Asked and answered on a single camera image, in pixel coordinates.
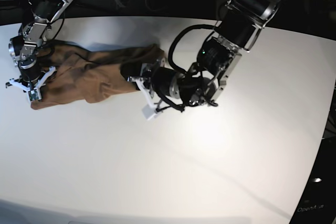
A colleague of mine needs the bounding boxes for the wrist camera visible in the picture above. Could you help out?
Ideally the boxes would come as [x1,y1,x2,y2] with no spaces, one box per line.
[26,89,42,102]
[142,104,160,121]

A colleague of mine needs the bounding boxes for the black OpenArm base plate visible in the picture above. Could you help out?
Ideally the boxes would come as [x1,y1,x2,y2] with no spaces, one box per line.
[289,137,335,224]

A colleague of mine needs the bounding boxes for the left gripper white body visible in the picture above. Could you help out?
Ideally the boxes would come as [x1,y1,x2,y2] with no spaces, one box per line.
[127,57,166,109]

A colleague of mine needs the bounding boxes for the brown T-shirt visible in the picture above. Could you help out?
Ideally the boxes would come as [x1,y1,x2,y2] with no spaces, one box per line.
[30,44,165,110]

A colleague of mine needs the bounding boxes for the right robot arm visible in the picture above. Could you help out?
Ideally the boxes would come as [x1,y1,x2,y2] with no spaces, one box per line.
[5,0,74,100]

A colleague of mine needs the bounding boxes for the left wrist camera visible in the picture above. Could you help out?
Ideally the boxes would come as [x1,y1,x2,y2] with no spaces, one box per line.
[142,104,160,121]

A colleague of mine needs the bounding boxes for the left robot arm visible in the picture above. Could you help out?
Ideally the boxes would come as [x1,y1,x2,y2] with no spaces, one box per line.
[125,0,279,118]

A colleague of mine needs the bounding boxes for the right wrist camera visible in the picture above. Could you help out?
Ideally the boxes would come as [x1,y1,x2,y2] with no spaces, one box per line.
[26,89,42,102]

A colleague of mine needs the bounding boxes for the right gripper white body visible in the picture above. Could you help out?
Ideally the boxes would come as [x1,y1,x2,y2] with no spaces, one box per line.
[5,67,56,93]

